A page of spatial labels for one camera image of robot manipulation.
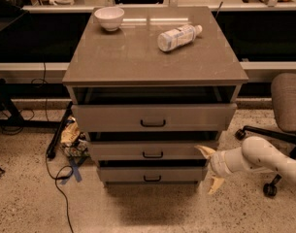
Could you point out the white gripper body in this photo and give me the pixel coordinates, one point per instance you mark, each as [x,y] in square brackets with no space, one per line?
[217,164]

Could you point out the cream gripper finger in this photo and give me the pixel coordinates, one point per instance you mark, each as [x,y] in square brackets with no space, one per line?
[216,183]
[206,151]

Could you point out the grey drawer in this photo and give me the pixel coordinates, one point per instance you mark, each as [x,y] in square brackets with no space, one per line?
[144,118]
[148,150]
[152,174]

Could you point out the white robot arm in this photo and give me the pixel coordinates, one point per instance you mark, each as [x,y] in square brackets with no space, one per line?
[254,155]

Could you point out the grey top drawer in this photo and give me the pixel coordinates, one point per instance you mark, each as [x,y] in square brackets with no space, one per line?
[144,118]

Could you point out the grey drawer cabinet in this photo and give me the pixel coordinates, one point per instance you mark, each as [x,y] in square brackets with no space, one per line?
[126,67]

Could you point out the grey bottom drawer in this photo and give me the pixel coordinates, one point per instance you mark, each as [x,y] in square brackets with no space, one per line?
[152,174]

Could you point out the grey office chair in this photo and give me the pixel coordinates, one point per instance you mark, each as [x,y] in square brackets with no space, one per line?
[283,90]

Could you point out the white plastic bottle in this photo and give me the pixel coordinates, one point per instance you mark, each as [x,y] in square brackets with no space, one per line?
[178,37]

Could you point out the blue tape cross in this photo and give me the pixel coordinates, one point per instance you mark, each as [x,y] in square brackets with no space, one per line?
[75,163]

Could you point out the snack bags pile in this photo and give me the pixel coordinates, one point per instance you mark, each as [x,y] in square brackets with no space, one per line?
[73,141]

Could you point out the black power strip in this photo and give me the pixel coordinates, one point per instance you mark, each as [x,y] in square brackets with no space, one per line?
[50,153]

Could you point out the white ceramic bowl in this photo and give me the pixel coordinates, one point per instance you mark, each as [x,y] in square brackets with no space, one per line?
[109,18]

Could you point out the black desk leg frame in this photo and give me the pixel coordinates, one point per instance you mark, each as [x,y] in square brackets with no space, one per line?
[16,119]

